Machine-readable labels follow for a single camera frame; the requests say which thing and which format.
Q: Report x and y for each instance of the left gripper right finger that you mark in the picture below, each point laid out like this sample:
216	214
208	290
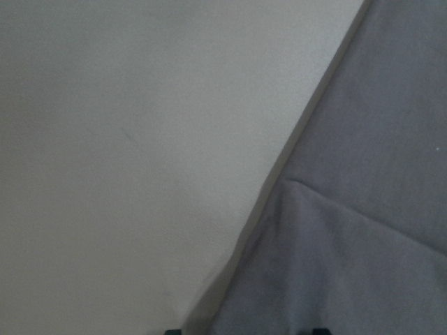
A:
321	331

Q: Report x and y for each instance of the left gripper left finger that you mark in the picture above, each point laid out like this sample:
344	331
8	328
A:
173	332

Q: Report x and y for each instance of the dark brown t-shirt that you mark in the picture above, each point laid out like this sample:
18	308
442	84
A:
353	235

